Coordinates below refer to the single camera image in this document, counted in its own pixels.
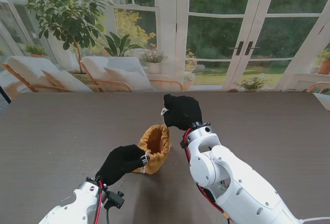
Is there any red arm wire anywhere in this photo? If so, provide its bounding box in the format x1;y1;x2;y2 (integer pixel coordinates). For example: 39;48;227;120
184;128;233;221
94;181;104;224

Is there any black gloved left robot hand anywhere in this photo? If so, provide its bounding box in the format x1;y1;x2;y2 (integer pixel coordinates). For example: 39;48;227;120
94;144;151;186

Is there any red left arm wire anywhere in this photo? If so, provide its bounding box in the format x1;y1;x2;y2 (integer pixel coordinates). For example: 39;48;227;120
94;181;104;224

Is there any printed sunroom backdrop banner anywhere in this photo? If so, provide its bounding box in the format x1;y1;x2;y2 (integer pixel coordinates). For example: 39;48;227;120
0;0;330;93

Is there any white zip tie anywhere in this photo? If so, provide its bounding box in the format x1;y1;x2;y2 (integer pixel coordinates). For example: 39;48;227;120
299;216;330;222

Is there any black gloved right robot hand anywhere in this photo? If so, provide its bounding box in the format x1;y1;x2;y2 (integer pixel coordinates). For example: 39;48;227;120
162;94;203;131

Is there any white paper sheet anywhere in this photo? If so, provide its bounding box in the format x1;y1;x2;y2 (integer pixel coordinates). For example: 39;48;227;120
313;92;330;111

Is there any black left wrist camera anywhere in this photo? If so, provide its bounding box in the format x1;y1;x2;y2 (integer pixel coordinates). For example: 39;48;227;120
104;190;125;209

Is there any mustard yellow drawstring bag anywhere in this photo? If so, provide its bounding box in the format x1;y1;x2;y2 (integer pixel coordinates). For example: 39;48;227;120
131;107;172;175

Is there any black edge object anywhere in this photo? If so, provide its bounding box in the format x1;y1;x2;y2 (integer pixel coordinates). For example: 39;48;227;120
0;86;12;105

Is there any red right arm wire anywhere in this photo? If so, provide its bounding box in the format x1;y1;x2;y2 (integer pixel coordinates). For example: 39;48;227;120
184;128;233;221

